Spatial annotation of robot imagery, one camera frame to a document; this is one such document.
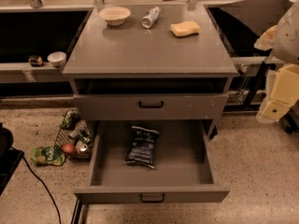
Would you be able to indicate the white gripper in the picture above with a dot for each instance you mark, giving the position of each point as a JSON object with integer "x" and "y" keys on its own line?
{"x": 289, "y": 42}

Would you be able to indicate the blue chip bag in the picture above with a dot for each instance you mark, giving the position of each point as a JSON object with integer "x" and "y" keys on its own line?
{"x": 142, "y": 147}

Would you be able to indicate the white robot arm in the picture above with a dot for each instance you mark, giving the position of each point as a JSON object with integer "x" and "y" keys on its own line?
{"x": 286, "y": 45}

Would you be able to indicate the grey drawer cabinet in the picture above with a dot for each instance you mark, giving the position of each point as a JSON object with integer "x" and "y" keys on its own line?
{"x": 130, "y": 59}

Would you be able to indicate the open grey middle drawer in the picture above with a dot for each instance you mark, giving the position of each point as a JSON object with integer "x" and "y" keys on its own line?
{"x": 182, "y": 171}

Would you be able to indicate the closed grey top drawer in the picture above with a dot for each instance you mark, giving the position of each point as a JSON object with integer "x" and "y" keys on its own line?
{"x": 150, "y": 107}

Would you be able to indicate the dark green snack bag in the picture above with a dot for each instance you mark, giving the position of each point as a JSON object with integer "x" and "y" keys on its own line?
{"x": 71, "y": 117}

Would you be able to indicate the black tray stand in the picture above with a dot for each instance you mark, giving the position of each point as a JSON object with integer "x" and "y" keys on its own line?
{"x": 240, "y": 24}

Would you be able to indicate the yellow sponge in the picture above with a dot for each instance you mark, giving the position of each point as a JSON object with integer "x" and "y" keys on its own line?
{"x": 185, "y": 28}

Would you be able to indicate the silver crushed can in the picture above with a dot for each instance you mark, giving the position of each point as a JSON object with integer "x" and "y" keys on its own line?
{"x": 151, "y": 17}

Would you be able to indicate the beige paper bowl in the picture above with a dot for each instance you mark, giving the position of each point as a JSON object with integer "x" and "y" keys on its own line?
{"x": 114, "y": 16}

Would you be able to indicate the green soda can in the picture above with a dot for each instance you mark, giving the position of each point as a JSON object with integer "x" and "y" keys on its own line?
{"x": 84, "y": 136}

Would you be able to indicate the small white bowl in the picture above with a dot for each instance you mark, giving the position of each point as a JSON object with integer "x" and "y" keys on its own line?
{"x": 57, "y": 58}

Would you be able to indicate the silver soda can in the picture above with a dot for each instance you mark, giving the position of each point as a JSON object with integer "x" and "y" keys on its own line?
{"x": 81, "y": 147}

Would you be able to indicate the red apple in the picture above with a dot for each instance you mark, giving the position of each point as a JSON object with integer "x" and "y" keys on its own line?
{"x": 69, "y": 148}

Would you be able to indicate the tape measure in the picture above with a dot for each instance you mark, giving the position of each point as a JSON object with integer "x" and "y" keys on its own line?
{"x": 35, "y": 60}

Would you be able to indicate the black equipment at left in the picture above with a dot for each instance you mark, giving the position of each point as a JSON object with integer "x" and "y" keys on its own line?
{"x": 9, "y": 157}

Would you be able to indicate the black wire basket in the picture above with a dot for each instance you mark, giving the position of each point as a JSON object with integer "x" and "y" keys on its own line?
{"x": 70, "y": 136}

